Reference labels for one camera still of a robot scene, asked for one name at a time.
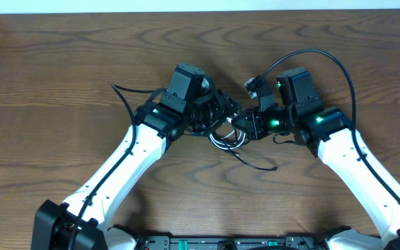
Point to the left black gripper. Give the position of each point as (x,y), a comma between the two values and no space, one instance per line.
(219,108)

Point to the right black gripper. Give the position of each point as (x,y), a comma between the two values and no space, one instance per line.
(255,126)

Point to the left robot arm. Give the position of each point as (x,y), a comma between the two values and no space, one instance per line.
(190,102)

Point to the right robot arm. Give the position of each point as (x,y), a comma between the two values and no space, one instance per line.
(330,136)

